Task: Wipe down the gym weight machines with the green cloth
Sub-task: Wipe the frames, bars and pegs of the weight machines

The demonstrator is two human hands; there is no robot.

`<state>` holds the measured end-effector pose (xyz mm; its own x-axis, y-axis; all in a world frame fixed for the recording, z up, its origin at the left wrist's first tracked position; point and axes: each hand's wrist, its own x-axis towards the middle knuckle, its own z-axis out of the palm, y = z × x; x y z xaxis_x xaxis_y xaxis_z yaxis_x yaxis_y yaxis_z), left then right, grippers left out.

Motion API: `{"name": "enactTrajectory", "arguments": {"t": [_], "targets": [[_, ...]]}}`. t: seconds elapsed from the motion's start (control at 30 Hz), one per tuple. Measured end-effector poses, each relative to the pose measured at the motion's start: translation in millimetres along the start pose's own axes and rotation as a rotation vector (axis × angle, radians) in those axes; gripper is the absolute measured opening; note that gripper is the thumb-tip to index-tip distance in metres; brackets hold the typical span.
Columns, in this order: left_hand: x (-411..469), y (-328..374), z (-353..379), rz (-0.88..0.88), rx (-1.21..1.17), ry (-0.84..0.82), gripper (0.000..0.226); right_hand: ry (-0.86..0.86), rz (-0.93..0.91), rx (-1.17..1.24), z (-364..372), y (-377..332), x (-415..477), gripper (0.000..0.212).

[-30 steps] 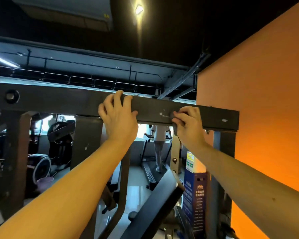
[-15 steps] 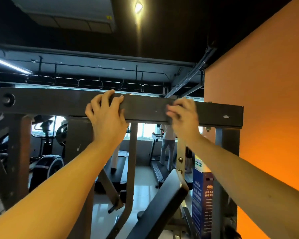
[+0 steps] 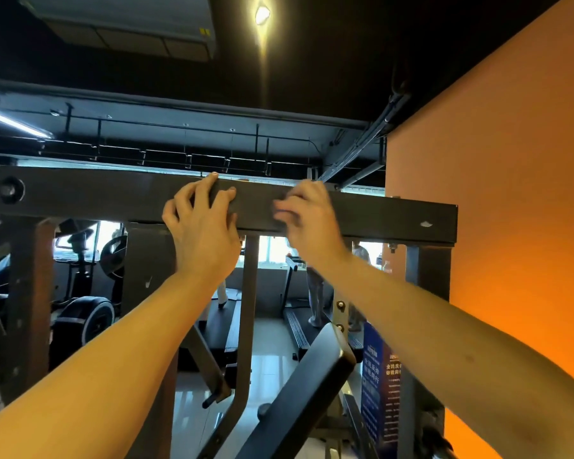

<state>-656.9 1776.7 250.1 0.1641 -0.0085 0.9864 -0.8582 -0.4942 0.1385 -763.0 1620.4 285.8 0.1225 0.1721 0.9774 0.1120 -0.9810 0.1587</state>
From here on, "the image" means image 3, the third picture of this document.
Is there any person's right hand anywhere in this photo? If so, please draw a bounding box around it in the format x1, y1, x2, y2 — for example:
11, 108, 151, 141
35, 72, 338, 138
272, 180, 351, 275

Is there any person's left hand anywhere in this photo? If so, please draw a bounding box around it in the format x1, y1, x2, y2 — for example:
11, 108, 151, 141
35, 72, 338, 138
161, 171, 243, 285

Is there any grey steel gym machine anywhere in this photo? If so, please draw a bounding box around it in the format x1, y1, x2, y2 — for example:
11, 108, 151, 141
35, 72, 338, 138
0, 165, 459, 459

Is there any person's right forearm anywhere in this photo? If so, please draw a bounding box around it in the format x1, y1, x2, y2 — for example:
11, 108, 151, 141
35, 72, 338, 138
330, 255, 574, 459

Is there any person's left forearm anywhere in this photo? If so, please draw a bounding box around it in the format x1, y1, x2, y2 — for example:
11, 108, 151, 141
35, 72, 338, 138
0, 267, 221, 459

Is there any large bright window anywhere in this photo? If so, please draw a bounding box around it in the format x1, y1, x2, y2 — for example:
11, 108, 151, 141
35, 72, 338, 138
258, 234, 298, 272

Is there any black treadmill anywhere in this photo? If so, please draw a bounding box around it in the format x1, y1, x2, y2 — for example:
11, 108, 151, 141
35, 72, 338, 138
279, 253, 365, 361
177, 286, 242, 371

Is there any dark blue stand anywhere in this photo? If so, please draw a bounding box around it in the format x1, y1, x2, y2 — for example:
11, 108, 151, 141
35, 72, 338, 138
360, 320, 403, 459

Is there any fluorescent tube light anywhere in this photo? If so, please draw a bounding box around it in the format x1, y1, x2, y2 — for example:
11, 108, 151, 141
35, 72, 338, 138
0, 105, 54, 142

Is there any white ceiling air unit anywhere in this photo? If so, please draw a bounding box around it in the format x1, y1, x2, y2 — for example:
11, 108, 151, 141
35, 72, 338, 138
14, 0, 218, 63

